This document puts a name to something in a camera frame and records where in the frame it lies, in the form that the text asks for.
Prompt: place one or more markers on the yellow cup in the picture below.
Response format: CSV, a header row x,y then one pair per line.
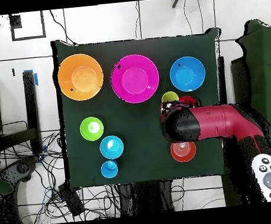
x,y
169,96

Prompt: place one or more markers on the large pink bowl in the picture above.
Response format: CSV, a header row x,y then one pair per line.
x,y
134,78

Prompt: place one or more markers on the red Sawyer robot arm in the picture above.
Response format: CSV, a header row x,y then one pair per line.
x,y
212,121

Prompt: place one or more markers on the large blue bowl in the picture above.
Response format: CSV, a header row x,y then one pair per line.
x,y
187,74

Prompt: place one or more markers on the dark green tablecloth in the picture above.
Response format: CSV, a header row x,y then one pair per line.
x,y
127,129

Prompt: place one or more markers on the small red-orange bowl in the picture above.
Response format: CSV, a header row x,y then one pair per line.
x,y
183,153

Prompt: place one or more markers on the small blue bowl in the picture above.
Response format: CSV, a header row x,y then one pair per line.
x,y
111,147

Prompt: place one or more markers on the small green bowl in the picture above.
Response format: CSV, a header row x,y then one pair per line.
x,y
92,128

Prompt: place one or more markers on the blue cup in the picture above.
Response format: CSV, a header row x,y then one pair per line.
x,y
109,170

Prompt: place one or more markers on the large orange bowl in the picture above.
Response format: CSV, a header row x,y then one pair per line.
x,y
79,77

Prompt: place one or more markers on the black power strip box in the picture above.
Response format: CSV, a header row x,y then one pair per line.
x,y
71,200

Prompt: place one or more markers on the blue tape strip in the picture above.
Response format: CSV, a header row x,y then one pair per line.
x,y
36,78

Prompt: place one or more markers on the black metal post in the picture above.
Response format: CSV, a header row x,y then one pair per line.
x,y
222,80
31,103

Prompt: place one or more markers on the black square floor frame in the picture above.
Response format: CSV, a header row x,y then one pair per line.
x,y
15,21

